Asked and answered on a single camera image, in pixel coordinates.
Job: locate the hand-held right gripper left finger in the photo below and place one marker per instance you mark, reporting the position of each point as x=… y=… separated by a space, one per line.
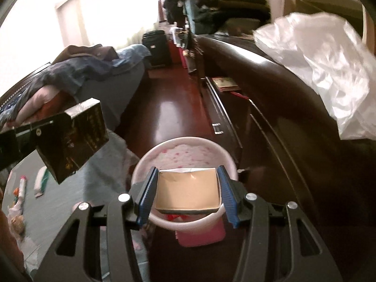
x=147 y=194

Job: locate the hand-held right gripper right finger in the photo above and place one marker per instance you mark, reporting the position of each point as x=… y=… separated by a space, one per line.
x=228 y=194

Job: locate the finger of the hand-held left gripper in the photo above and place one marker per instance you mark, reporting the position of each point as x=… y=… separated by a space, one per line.
x=20 y=141

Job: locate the small cardboard box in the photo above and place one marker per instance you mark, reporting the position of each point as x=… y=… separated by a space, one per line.
x=188 y=188

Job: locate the black printed box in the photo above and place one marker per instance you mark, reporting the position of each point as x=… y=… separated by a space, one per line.
x=76 y=141

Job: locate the pink dotted waste bin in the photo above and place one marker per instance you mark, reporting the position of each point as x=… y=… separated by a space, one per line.
x=188 y=152

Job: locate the star print pillow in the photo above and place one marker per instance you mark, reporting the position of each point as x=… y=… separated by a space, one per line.
x=13 y=105

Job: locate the white green tube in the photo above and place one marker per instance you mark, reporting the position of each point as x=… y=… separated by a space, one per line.
x=41 y=183

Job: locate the white red tube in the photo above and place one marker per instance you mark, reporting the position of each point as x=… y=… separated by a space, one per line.
x=20 y=189

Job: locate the pink folded quilt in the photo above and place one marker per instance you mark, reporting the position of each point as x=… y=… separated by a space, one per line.
x=47 y=100

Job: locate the dark wooden headboard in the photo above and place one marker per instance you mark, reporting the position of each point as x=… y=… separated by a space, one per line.
x=23 y=79

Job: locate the dark wooden dresser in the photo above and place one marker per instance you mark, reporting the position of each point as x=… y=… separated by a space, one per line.
x=282 y=141

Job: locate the brown crumpled paper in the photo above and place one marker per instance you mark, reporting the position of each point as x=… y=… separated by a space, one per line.
x=17 y=223

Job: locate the blue duvet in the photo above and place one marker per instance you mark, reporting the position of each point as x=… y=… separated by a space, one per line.
x=88 y=70

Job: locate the brown blanket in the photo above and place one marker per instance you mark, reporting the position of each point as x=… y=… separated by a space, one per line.
x=85 y=52

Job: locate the booklet in drawer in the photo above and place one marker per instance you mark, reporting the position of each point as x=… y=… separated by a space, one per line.
x=225 y=83

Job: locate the bed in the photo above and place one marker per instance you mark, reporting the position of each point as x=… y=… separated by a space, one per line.
x=117 y=79

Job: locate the red storage box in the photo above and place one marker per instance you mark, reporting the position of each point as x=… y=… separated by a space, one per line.
x=175 y=53

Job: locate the black suitcase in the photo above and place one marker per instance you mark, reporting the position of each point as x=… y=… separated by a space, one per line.
x=157 y=48

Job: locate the white plastic bag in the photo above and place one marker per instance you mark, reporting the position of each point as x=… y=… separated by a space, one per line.
x=323 y=64

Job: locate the sheer window curtain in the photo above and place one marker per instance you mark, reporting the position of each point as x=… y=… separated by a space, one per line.
x=117 y=11

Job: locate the stack of dark folded clothes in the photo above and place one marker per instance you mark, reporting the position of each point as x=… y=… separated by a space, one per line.
x=235 y=6

